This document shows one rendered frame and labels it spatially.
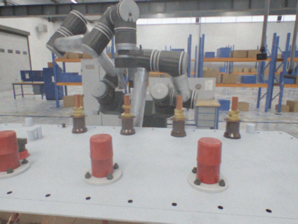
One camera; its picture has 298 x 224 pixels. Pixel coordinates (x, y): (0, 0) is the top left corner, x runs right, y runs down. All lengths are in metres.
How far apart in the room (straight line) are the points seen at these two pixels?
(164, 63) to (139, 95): 0.27
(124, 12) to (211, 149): 0.72
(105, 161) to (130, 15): 0.68
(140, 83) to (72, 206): 0.99
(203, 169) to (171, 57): 0.87
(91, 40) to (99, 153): 0.66
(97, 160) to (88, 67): 5.30
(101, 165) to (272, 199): 0.48
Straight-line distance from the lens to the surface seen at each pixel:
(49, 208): 0.63
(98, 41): 1.14
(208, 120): 5.35
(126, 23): 1.04
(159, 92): 2.16
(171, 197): 0.61
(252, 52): 9.27
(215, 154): 0.62
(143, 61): 1.41
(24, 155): 0.95
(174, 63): 1.35
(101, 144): 0.64
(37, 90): 13.02
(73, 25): 1.86
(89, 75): 5.90
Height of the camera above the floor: 1.70
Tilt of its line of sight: 12 degrees down
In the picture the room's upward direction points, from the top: straight up
